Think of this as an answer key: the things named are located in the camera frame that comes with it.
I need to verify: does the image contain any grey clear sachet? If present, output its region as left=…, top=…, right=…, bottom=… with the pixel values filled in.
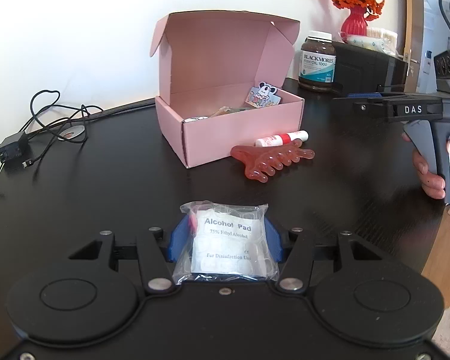
left=170, top=201, right=279, bottom=284

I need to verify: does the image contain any cartoon sticker packet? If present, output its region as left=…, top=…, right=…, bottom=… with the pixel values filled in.
left=245, top=81, right=281, bottom=108

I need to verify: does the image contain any red white tube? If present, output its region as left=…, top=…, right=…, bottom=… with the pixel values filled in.
left=254, top=130, right=309, bottom=147

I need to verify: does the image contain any white cream tube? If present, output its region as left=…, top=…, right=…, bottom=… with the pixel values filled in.
left=183, top=116, right=209, bottom=123

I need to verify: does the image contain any green frog toy bag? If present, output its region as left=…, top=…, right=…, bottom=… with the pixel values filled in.
left=209, top=106, right=254, bottom=118

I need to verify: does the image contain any person right hand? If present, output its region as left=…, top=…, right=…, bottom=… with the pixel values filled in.
left=412, top=141, right=450, bottom=199

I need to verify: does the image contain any black appliance cabinet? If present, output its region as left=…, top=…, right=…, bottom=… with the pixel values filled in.
left=331, top=41, right=407, bottom=96

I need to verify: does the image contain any brown fish oil bottle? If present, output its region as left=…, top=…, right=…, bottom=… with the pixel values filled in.
left=298, top=30, right=337, bottom=92

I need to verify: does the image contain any clear wrapped packet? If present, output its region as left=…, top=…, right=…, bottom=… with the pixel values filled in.
left=342, top=35, right=389, bottom=55

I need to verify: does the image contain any cotton swab box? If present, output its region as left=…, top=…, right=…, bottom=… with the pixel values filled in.
left=367, top=27, right=398, bottom=55

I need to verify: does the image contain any red ribbed vase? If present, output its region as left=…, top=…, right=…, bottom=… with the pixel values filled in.
left=340, top=7, right=368, bottom=42

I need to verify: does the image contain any red translucent hand-shaped comb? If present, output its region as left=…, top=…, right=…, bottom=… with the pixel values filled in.
left=231, top=139, right=315, bottom=184

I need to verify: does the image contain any pink cardboard box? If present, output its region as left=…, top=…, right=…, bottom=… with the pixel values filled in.
left=150, top=10, right=304, bottom=168

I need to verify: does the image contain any silver desk grommet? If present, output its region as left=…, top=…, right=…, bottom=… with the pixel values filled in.
left=58, top=125, right=86, bottom=143

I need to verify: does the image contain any black power adapter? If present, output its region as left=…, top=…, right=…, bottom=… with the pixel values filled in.
left=0, top=131, right=29, bottom=164

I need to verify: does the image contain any black tangled cable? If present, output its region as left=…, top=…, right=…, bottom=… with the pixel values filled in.
left=0, top=89, right=107, bottom=203

